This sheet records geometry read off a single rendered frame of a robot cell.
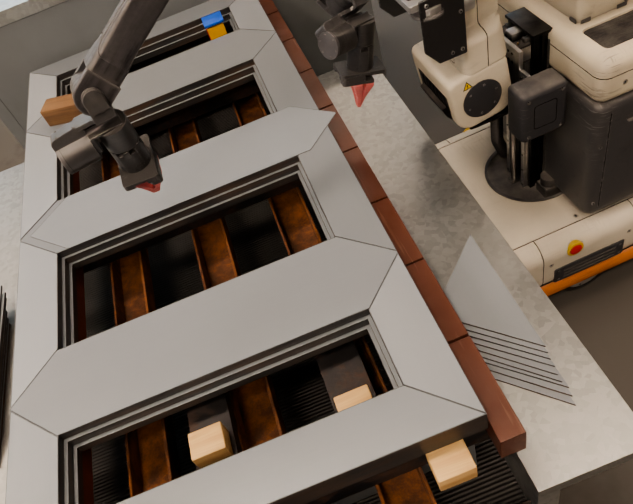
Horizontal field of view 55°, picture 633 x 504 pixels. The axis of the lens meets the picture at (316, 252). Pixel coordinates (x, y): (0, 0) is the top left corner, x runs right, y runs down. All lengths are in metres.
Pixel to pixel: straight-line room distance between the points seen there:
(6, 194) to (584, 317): 1.74
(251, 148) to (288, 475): 0.76
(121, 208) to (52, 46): 0.85
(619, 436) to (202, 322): 0.72
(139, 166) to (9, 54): 1.13
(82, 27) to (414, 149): 1.12
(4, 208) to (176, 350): 0.91
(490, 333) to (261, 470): 0.48
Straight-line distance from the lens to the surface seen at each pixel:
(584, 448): 1.11
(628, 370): 1.97
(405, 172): 1.50
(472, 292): 1.21
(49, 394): 1.20
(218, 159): 1.41
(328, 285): 1.08
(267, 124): 1.45
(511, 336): 1.15
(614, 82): 1.59
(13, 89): 2.24
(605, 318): 2.05
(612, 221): 1.93
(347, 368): 1.09
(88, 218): 1.46
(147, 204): 1.40
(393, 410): 0.93
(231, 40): 1.83
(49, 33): 2.14
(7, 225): 1.82
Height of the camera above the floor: 1.71
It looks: 48 degrees down
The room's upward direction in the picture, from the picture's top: 21 degrees counter-clockwise
